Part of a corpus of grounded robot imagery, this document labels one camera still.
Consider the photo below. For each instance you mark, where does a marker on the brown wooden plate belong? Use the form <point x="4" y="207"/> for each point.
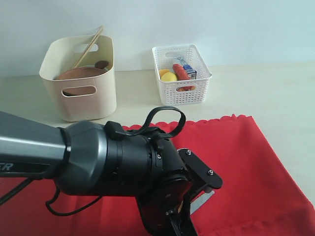
<point x="78" y="73"/>

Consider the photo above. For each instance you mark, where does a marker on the orange fried food piece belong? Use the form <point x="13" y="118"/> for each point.
<point x="186" y="88"/>

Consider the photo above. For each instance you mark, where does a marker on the cream plastic bin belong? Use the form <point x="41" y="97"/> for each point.
<point x="60" y="57"/>

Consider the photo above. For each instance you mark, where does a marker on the orange cheese block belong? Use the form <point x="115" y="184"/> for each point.
<point x="162" y="72"/>

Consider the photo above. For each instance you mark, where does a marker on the blue white milk carton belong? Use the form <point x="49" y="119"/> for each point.
<point x="190" y="71"/>

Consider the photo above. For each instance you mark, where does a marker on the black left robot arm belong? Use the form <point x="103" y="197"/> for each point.
<point x="90" y="159"/>

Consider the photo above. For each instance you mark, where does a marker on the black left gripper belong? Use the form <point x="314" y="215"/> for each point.
<point x="164" y="204"/>

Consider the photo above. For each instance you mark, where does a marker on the white perforated plastic basket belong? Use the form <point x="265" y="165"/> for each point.
<point x="163" y="56"/>

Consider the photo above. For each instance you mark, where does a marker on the wooden chopstick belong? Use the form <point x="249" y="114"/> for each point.
<point x="88" y="47"/>

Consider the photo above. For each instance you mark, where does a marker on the red scalloped cloth mat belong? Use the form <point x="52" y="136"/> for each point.
<point x="258" y="196"/>

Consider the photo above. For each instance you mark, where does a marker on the brown wooden spoon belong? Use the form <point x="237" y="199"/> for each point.
<point x="101" y="64"/>

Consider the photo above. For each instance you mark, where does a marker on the silver table knife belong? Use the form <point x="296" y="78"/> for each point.
<point x="200" y="201"/>

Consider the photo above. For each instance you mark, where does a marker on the yellow lemon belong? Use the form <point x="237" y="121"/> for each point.
<point x="168" y="77"/>

